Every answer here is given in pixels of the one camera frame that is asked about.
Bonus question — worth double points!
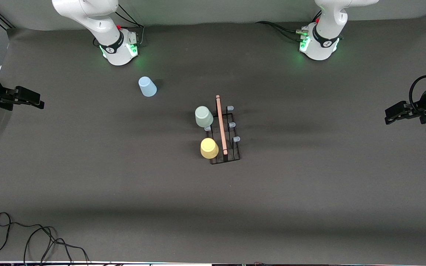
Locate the loose black cable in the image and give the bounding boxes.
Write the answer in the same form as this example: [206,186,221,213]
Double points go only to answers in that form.
[0,212,91,266]

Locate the black right arm base cables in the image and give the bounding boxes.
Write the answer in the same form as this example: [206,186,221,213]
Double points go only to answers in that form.
[93,3,145,48]

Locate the black left arm base cables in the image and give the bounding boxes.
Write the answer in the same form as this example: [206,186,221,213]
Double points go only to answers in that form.
[256,9,343,43]

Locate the dark grey table mat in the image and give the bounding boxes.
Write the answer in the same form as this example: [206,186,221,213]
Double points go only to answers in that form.
[0,13,426,263]

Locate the black wire cup holder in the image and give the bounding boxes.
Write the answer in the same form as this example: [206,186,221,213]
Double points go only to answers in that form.
[204,95,242,165]

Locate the yellow plastic cup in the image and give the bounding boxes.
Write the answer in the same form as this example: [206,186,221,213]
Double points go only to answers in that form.
[200,138,220,160]

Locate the pale green plastic cup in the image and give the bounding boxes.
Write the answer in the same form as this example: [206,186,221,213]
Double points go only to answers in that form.
[195,106,214,128]

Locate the black arm base cables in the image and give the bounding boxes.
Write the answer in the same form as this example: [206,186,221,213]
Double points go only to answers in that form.
[93,3,145,48]
[256,9,343,43]

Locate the light blue plastic cup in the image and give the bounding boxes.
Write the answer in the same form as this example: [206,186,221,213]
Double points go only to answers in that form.
[138,76,158,97]

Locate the black frame rail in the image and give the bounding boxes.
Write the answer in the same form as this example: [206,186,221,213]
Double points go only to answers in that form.
[0,4,14,30]

